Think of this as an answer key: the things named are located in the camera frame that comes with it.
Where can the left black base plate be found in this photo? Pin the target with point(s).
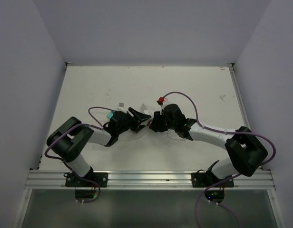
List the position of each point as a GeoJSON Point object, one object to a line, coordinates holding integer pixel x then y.
{"type": "Point", "coordinates": [90, 180]}

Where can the aluminium rail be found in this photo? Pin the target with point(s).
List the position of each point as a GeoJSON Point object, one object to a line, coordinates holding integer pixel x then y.
{"type": "Point", "coordinates": [241, 107]}
{"type": "Point", "coordinates": [146, 180]}

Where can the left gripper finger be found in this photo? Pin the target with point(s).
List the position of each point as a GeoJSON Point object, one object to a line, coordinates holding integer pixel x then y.
{"type": "Point", "coordinates": [138, 116]}
{"type": "Point", "coordinates": [141, 126]}

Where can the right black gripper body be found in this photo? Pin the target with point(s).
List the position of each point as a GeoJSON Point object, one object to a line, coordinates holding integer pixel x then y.
{"type": "Point", "coordinates": [172, 125]}

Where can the teal USB charger plug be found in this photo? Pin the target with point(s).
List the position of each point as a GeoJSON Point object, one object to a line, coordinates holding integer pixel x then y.
{"type": "Point", "coordinates": [110, 114]}

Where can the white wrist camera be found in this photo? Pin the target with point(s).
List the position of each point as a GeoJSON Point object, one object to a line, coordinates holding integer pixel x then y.
{"type": "Point", "coordinates": [121, 107]}
{"type": "Point", "coordinates": [163, 102]}

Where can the aluminium front rail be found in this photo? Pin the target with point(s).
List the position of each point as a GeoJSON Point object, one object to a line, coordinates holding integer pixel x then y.
{"type": "Point", "coordinates": [146, 180]}

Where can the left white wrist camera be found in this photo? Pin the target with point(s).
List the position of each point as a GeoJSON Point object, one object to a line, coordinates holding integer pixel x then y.
{"type": "Point", "coordinates": [121, 107]}

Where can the aluminium right side rail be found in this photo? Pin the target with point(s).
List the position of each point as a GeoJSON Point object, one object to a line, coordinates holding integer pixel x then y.
{"type": "Point", "coordinates": [241, 107]}

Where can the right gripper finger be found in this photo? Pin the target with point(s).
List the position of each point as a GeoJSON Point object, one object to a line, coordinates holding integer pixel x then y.
{"type": "Point", "coordinates": [157, 115]}
{"type": "Point", "coordinates": [158, 126]}

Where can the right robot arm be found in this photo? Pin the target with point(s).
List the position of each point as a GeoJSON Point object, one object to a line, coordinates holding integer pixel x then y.
{"type": "Point", "coordinates": [218, 137]}

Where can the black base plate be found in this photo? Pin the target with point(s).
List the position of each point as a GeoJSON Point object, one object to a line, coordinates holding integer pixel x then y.
{"type": "Point", "coordinates": [90, 180]}
{"type": "Point", "coordinates": [202, 179]}

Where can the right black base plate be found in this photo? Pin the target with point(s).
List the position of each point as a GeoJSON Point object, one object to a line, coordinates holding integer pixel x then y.
{"type": "Point", "coordinates": [202, 179]}

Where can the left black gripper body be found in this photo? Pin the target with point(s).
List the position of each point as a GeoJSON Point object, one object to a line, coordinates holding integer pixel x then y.
{"type": "Point", "coordinates": [130, 122]}

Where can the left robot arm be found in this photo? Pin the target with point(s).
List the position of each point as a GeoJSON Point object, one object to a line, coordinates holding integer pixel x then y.
{"type": "Point", "coordinates": [68, 141]}

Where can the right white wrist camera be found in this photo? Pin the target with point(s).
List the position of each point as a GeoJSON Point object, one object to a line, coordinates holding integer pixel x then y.
{"type": "Point", "coordinates": [163, 102]}

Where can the white adapter plug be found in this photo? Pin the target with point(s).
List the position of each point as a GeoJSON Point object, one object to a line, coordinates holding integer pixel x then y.
{"type": "Point", "coordinates": [144, 109]}

